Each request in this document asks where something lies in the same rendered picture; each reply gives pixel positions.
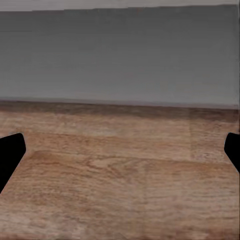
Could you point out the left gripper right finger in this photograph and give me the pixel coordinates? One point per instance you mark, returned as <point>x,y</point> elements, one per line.
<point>232,149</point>

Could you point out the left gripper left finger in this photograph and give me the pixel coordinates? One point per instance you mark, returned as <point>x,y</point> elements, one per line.
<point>12,150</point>

